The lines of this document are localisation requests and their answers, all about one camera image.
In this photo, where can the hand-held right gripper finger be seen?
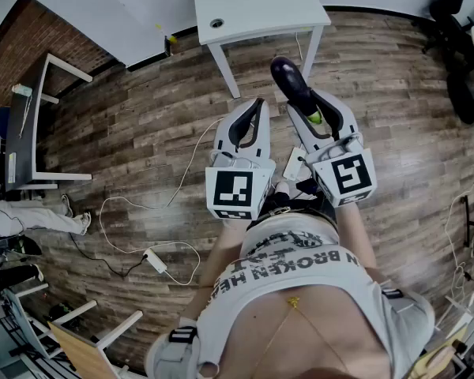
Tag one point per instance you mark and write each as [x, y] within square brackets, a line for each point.
[345, 118]
[306, 138]

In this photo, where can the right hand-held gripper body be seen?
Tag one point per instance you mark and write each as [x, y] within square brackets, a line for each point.
[349, 174]

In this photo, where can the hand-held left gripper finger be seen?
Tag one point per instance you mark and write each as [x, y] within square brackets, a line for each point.
[223, 132]
[264, 140]

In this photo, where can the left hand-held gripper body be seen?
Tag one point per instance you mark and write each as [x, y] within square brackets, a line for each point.
[233, 190]

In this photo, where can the purple eggplant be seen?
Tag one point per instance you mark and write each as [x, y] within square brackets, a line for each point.
[290, 81]

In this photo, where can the person's left forearm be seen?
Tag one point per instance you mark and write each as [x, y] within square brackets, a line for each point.
[221, 247]

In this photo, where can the person's right forearm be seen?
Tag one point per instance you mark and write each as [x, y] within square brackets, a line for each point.
[355, 227]

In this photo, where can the white table top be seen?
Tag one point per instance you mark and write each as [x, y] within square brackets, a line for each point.
[256, 2]

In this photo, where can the flat white power strip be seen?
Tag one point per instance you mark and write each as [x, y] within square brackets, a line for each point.
[292, 164]

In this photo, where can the person's black trousers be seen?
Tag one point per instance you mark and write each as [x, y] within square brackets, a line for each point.
[276, 201]

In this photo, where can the belt with gold buckle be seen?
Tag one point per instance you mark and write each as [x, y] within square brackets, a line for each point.
[278, 211]

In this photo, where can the white printed t-shirt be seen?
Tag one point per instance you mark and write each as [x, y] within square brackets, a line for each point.
[284, 259]

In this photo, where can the small black yellow fixture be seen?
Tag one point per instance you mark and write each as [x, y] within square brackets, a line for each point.
[168, 46]

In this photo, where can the black office chair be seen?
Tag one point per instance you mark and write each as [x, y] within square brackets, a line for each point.
[446, 10]
[458, 93]

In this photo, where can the person's bare upper body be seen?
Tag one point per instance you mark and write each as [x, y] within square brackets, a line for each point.
[300, 338]

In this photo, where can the cluttered equipment desk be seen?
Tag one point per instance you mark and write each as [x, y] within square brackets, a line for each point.
[462, 330]

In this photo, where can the pale face mask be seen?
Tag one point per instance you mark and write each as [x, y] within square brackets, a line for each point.
[23, 90]

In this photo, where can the white paper sheet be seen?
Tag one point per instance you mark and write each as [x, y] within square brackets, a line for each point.
[12, 167]

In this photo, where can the blue chair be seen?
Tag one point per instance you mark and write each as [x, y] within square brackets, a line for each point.
[1, 126]

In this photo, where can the white metal rack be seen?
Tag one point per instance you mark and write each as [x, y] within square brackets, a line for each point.
[17, 310]

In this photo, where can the grey desk with white frame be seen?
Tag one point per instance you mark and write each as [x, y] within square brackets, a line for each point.
[21, 140]

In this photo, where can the wooden chair with white frame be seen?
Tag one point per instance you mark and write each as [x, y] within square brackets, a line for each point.
[79, 350]

